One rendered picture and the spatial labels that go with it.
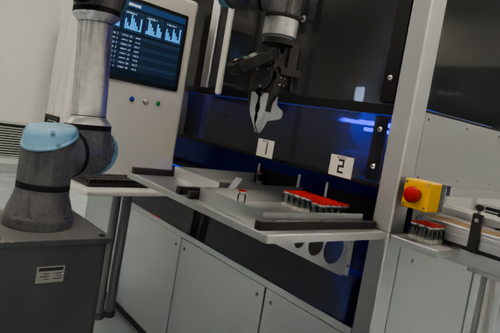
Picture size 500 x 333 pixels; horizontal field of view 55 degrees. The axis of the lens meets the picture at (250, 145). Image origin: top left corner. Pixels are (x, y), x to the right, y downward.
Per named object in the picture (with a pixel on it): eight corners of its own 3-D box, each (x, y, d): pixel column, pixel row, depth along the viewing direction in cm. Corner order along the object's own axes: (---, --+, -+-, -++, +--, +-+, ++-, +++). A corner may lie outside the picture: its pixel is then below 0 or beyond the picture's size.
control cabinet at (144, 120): (147, 172, 214) (175, -3, 210) (172, 180, 200) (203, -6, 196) (33, 166, 177) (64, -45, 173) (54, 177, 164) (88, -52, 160)
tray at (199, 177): (253, 181, 178) (254, 172, 178) (300, 198, 158) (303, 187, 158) (173, 176, 157) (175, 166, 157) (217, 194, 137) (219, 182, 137)
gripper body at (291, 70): (297, 97, 107) (306, 44, 106) (267, 91, 102) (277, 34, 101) (275, 95, 113) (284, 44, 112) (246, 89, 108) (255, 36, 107)
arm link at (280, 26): (280, 14, 101) (257, 16, 107) (276, 36, 101) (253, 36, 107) (305, 23, 105) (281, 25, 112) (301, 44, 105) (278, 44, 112)
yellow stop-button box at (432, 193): (416, 206, 124) (421, 178, 123) (441, 212, 118) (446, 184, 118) (399, 205, 119) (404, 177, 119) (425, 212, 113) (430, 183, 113)
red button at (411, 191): (408, 201, 118) (411, 184, 118) (422, 204, 115) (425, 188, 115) (399, 200, 116) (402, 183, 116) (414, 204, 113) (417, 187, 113)
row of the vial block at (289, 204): (285, 205, 137) (287, 189, 137) (330, 221, 123) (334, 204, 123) (279, 204, 135) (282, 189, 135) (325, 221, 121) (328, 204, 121)
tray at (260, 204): (293, 203, 144) (295, 192, 144) (360, 227, 124) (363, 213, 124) (198, 199, 123) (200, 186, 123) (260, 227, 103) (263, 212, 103)
